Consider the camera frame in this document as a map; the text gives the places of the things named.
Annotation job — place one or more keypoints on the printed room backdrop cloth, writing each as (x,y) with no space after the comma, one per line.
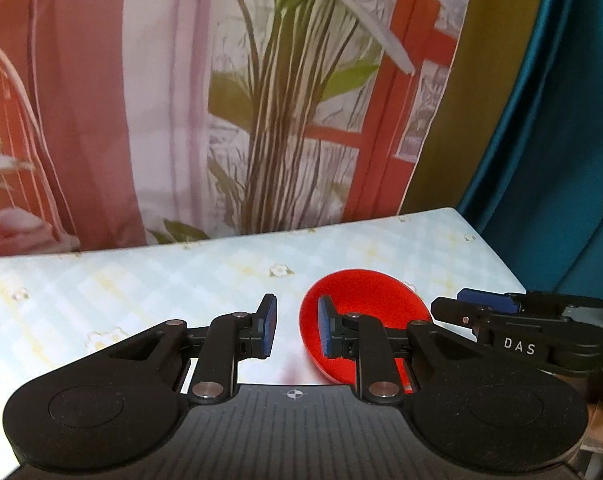
(206,100)

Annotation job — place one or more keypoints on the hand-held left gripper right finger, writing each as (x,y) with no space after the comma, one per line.
(325,328)

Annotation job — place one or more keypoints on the teal curtain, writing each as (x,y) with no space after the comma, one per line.
(556,135)

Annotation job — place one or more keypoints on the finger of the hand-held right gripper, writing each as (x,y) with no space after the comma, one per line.
(486,299)
(461,316)

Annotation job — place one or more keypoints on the floral checked tablecloth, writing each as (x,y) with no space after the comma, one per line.
(131,290)

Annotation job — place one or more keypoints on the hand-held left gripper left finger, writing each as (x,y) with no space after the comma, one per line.
(268,324)

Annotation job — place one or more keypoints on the red round plate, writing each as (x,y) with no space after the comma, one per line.
(366,300)

